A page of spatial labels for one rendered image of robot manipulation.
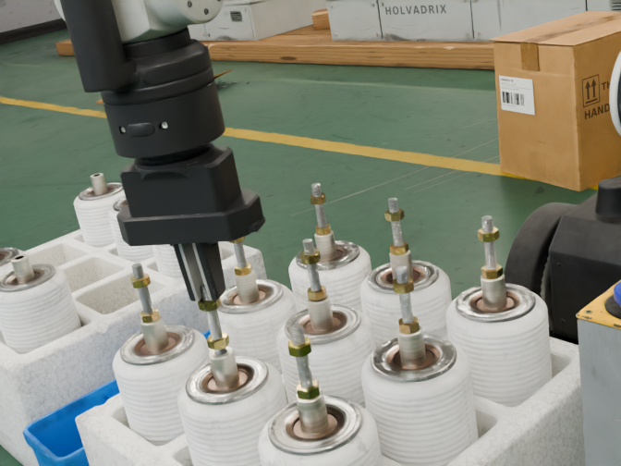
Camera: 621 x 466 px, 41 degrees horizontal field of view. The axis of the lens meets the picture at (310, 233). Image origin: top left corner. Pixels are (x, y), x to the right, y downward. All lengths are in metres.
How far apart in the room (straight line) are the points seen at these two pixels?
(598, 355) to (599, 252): 0.42
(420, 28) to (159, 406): 2.58
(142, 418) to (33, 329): 0.29
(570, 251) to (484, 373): 0.33
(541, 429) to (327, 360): 0.20
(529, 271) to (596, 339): 0.47
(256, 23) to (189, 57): 3.39
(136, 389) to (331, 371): 0.19
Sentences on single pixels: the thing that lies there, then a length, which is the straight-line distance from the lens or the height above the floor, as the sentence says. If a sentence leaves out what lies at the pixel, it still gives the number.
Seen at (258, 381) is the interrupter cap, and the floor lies 0.25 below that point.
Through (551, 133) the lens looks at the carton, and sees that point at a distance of 1.80.
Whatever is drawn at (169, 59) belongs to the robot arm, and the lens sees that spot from 0.63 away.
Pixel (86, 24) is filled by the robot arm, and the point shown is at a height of 0.58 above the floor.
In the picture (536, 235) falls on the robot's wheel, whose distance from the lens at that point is 1.13.
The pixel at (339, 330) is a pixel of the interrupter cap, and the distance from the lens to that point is 0.80.
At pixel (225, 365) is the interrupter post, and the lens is 0.74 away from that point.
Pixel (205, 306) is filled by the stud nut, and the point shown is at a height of 0.33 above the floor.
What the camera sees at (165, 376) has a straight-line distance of 0.82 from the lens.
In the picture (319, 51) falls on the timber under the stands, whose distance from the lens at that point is 3.57.
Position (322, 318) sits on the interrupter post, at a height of 0.26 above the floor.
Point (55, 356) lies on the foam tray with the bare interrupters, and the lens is 1.08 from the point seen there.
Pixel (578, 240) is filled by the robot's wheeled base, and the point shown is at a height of 0.19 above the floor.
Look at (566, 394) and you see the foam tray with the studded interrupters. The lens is 0.81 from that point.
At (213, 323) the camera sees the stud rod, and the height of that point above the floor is 0.31.
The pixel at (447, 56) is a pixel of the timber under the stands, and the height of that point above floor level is 0.04.
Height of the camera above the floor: 0.63
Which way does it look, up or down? 21 degrees down
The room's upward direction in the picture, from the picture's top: 10 degrees counter-clockwise
